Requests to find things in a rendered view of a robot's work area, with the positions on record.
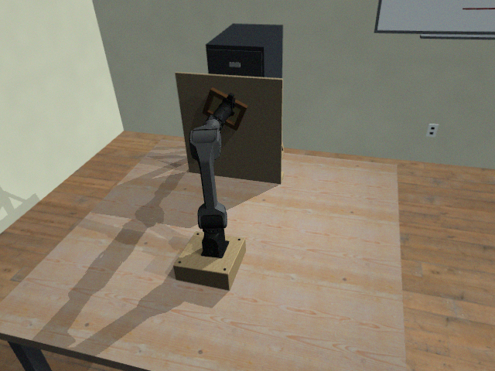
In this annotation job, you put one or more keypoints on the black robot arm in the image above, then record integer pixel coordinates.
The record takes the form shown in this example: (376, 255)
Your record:
(205, 148)

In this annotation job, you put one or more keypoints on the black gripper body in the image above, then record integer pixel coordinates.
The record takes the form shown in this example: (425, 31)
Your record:
(227, 105)

